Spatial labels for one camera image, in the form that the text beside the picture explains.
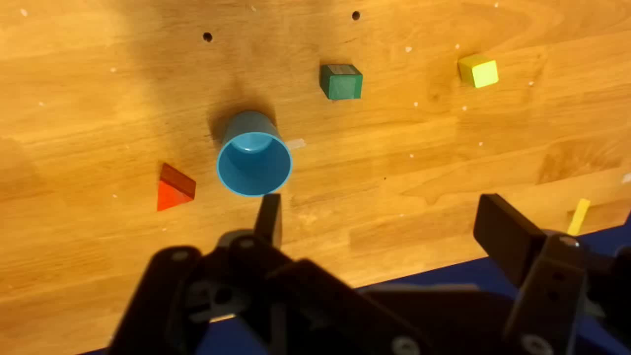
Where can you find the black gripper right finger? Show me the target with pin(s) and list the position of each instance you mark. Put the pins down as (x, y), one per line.
(509, 238)

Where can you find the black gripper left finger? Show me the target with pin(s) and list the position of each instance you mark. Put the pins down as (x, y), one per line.
(269, 219)

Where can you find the blue plastic cup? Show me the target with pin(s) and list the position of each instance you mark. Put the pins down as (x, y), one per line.
(253, 160)

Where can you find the yellow flat stick block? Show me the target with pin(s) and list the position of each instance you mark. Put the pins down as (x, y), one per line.
(578, 217)

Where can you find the red triangular wooden block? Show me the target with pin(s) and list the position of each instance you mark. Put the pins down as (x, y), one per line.
(174, 187)

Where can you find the dark blue mat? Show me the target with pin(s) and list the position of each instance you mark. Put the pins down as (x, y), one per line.
(574, 300)

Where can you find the green wooden cube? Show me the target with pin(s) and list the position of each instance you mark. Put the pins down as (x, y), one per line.
(340, 81)

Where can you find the yellow wooden cube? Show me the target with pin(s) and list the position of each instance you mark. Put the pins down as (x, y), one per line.
(478, 71)

